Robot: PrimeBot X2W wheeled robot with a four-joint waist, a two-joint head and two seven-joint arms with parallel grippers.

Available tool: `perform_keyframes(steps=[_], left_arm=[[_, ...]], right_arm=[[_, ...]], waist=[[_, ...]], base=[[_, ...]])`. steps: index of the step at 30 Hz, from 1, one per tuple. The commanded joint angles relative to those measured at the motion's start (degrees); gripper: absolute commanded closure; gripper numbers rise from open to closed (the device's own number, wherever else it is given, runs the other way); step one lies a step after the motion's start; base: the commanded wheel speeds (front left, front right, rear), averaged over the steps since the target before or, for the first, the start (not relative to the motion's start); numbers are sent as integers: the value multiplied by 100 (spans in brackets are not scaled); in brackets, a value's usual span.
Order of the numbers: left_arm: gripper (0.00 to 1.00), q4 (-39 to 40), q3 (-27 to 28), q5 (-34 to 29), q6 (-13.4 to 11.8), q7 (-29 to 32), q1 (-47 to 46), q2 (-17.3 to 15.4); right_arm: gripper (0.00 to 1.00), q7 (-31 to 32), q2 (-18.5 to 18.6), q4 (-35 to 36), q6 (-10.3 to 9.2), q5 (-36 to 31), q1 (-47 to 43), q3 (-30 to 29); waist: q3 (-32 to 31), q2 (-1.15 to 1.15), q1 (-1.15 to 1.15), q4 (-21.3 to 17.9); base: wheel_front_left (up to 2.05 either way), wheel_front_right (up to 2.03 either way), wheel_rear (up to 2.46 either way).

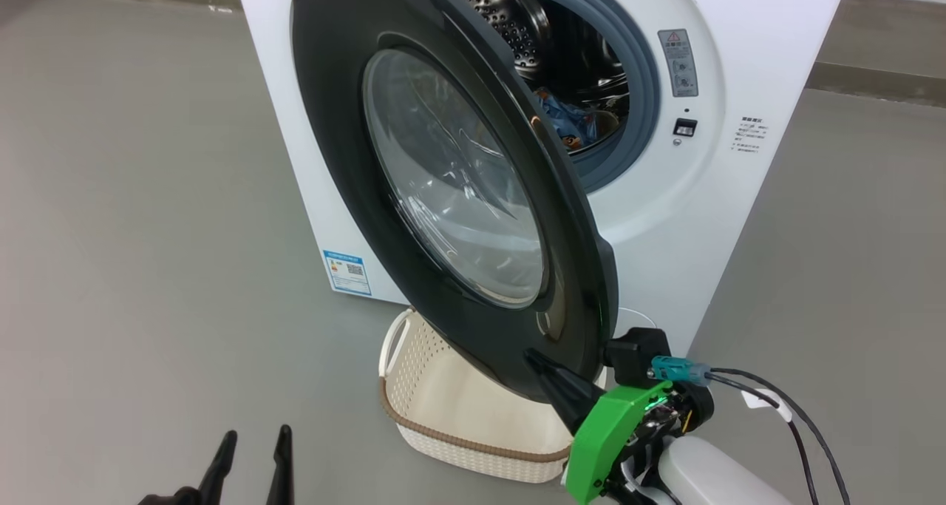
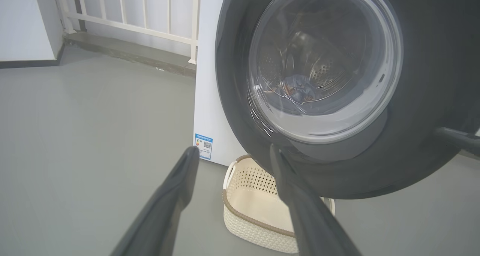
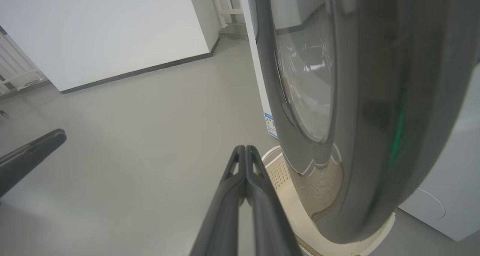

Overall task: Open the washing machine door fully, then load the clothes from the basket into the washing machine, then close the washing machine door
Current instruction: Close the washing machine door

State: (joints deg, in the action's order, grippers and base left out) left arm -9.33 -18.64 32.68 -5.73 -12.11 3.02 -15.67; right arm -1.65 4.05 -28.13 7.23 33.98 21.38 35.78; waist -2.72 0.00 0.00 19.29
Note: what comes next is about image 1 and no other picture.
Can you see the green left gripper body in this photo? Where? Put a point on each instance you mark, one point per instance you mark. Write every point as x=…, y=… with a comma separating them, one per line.
x=174, y=499

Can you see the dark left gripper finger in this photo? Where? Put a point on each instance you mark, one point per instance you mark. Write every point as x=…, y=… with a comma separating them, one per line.
x=281, y=475
x=216, y=479

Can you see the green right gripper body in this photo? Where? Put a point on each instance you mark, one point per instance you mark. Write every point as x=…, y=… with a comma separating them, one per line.
x=606, y=446

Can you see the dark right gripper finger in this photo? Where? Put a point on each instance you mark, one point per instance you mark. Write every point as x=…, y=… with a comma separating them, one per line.
x=569, y=398

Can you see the blue patterned cloth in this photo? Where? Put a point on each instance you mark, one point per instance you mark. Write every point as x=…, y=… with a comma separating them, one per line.
x=569, y=117

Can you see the black round glass washer door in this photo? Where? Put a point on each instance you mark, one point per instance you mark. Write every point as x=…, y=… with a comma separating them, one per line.
x=332, y=120

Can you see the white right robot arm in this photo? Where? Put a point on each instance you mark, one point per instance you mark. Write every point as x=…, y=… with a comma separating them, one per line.
x=709, y=475

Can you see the white front-load washing machine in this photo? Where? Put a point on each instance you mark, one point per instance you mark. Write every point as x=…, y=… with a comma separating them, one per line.
x=739, y=217

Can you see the black door latch socket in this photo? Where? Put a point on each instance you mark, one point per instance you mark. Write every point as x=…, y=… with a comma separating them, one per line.
x=685, y=127

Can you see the stainless steel washing machine drum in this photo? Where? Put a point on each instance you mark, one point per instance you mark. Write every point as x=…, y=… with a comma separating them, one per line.
x=517, y=24

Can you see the round white filter cover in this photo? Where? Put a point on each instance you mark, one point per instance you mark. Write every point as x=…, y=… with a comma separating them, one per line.
x=635, y=319

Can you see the cream perforated laundry basket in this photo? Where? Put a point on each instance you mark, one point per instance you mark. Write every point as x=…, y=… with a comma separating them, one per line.
x=458, y=409

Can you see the blue energy label sticker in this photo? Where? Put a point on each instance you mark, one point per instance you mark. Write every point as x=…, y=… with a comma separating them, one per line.
x=347, y=272

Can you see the small printed text label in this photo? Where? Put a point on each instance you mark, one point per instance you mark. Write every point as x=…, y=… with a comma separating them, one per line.
x=750, y=131

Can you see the grey warning sticker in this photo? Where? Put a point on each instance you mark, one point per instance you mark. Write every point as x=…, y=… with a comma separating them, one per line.
x=678, y=65

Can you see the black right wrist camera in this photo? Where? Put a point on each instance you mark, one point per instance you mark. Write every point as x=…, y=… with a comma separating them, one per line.
x=635, y=353

